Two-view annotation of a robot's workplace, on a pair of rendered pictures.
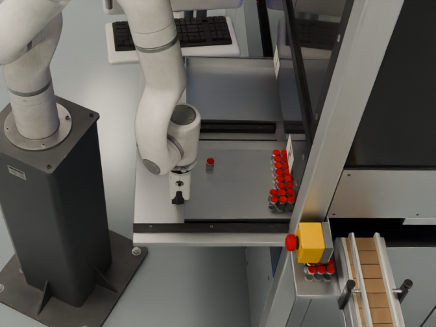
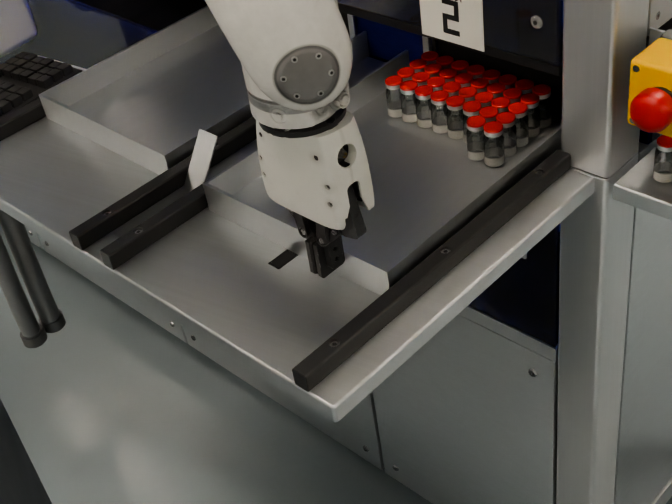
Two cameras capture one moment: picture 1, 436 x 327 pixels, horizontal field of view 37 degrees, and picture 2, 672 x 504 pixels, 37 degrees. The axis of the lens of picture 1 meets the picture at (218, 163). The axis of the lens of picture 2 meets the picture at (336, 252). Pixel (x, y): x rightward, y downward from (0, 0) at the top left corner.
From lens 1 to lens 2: 99 cm
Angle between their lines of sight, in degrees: 26
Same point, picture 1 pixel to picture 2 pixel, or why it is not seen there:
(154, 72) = not seen: outside the picture
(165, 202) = (297, 298)
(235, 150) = not seen: hidden behind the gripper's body
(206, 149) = (257, 178)
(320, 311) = (656, 354)
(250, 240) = (533, 224)
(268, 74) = (216, 39)
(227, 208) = (423, 217)
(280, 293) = (605, 350)
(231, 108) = (216, 107)
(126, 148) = not seen: outside the picture
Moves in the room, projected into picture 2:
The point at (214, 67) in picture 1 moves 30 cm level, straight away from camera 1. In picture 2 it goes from (108, 87) to (11, 27)
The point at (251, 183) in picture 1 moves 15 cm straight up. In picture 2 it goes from (407, 160) to (395, 38)
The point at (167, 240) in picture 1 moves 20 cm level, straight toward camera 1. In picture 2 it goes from (394, 346) to (588, 456)
